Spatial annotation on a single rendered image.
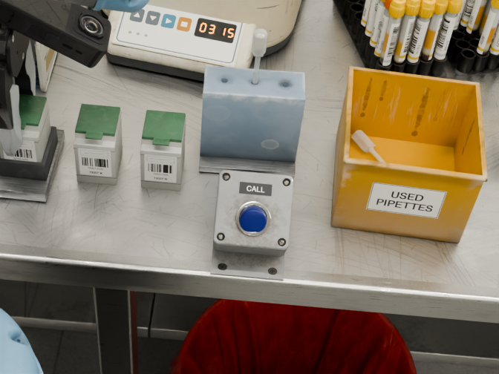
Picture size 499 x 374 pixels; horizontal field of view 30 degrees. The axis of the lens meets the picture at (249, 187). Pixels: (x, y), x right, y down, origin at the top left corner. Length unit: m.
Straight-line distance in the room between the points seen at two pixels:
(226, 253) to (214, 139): 0.12
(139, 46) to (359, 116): 0.26
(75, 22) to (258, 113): 0.21
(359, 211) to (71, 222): 0.28
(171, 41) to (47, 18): 0.27
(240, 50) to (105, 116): 0.20
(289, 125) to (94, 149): 0.19
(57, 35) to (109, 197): 0.20
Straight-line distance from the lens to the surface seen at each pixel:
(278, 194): 0.86
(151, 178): 0.94
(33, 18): 0.81
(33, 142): 0.92
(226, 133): 0.95
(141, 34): 1.06
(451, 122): 1.01
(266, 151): 0.96
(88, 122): 0.93
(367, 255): 0.92
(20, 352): 0.54
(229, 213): 0.85
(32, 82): 0.93
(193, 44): 1.05
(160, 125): 0.92
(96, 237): 0.92
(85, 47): 0.82
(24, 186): 0.95
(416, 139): 1.02
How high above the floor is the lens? 1.60
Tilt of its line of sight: 49 degrees down
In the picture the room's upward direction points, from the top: 7 degrees clockwise
